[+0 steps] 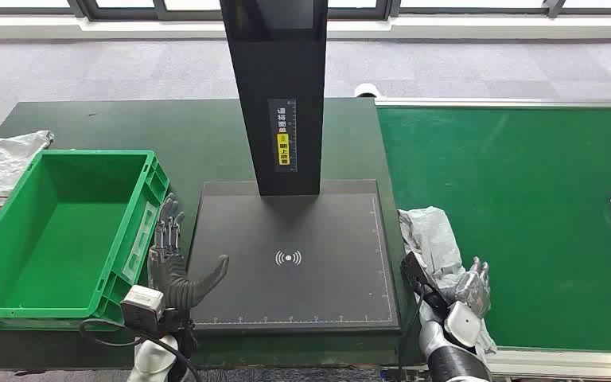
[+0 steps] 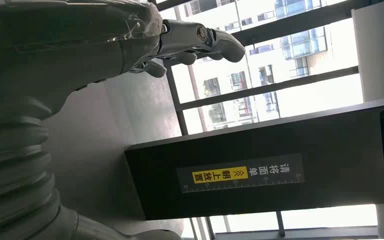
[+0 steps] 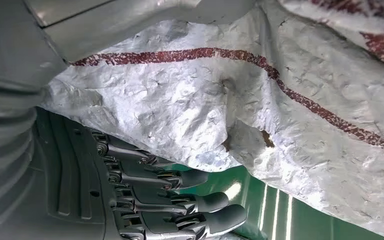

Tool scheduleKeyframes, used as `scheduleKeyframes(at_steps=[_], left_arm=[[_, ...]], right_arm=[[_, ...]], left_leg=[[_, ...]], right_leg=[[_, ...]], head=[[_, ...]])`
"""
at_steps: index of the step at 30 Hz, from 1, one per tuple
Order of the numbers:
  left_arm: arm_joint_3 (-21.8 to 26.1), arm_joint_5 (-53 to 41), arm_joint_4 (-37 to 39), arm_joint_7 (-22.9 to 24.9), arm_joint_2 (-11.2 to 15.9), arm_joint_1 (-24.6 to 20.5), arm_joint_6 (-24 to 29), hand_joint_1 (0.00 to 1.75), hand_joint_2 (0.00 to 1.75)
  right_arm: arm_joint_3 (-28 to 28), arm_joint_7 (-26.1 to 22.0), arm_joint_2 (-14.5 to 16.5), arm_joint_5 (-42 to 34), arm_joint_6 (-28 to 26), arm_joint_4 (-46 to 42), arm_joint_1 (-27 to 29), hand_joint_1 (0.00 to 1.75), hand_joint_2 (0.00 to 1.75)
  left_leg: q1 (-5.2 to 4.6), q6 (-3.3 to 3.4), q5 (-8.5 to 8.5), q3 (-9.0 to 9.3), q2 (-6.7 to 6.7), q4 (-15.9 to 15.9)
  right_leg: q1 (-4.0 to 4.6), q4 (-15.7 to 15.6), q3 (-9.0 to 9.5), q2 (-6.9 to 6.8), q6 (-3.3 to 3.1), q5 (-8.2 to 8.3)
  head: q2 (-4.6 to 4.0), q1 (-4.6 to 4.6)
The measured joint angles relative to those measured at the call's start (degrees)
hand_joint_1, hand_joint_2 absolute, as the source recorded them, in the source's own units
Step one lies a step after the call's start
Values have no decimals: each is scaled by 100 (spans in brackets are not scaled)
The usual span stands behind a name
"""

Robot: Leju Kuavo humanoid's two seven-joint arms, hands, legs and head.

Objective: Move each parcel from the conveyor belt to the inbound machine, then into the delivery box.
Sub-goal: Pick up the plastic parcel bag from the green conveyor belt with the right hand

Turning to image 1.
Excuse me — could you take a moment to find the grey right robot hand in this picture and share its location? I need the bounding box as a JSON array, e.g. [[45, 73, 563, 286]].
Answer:
[[453, 256, 492, 320]]

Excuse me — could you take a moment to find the aluminium conveyor frame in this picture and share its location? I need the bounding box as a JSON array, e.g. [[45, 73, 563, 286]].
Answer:
[[374, 96, 611, 382]]

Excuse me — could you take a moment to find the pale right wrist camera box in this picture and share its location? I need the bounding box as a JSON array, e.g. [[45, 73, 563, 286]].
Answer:
[[401, 251, 449, 318]]

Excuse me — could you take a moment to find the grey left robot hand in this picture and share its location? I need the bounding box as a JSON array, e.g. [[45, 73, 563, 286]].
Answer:
[[147, 193, 231, 313]]

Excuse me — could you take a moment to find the white window sill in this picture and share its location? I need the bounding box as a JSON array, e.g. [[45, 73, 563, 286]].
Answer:
[[0, 14, 611, 41]]

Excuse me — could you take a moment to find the dark window frame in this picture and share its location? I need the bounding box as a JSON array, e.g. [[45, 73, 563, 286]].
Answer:
[[0, 0, 611, 21]]

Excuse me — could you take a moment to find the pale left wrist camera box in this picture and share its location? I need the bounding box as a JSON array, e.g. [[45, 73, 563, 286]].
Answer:
[[121, 285, 165, 330]]

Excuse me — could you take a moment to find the green plastic crate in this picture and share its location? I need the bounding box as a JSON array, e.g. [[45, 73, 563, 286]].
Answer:
[[0, 150, 170, 332]]

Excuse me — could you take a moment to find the green conveyor belt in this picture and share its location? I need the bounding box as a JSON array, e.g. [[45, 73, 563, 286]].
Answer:
[[376, 107, 611, 353]]

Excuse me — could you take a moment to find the black inbound scanner machine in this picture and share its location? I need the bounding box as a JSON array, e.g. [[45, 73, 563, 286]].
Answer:
[[186, 0, 403, 336]]

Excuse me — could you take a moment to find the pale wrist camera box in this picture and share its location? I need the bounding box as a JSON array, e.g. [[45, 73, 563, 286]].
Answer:
[[121, 285, 165, 330], [401, 251, 449, 318]]

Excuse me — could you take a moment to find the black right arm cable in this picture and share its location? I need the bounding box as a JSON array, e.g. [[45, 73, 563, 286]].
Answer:
[[397, 294, 428, 382]]

